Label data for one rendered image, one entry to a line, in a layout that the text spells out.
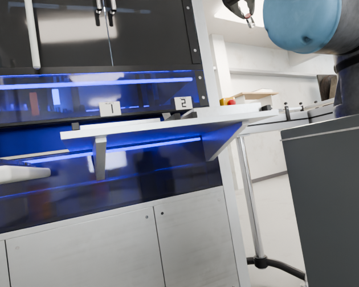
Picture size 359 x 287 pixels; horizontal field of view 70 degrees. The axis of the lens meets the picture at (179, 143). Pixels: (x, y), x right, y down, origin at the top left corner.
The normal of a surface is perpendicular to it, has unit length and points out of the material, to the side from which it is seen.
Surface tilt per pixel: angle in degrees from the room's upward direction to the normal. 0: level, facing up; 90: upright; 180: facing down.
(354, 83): 72
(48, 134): 90
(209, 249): 90
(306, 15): 96
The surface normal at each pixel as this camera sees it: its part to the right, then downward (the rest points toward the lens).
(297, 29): -0.89, 0.22
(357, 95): -0.90, -0.18
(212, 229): 0.34, -0.11
